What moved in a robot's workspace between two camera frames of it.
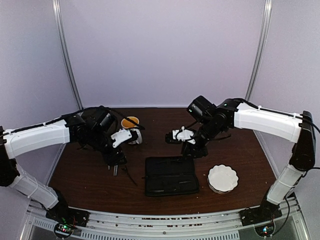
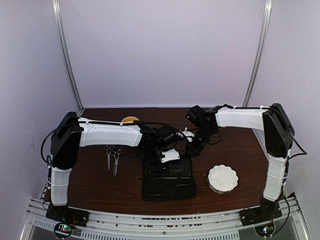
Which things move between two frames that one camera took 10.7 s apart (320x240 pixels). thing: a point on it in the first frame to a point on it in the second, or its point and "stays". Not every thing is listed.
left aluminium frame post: [56, 5] stays
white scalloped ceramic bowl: [222, 179] stays
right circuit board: [266, 230] stays
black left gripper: [112, 158] to [150, 167]
